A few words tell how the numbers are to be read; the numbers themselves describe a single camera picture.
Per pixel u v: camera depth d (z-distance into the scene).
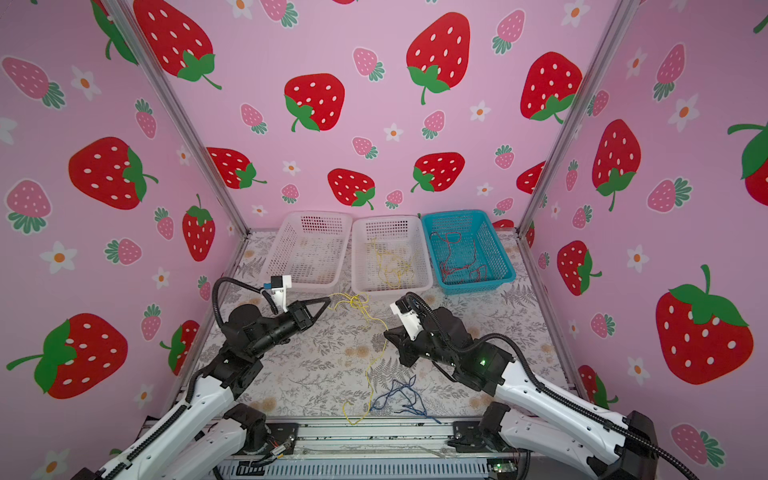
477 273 1.08
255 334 0.59
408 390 0.82
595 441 0.41
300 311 0.65
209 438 0.57
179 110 0.85
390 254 1.13
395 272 1.05
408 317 0.61
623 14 0.69
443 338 0.51
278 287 0.67
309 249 1.15
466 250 1.15
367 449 0.73
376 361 0.88
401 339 0.63
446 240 1.11
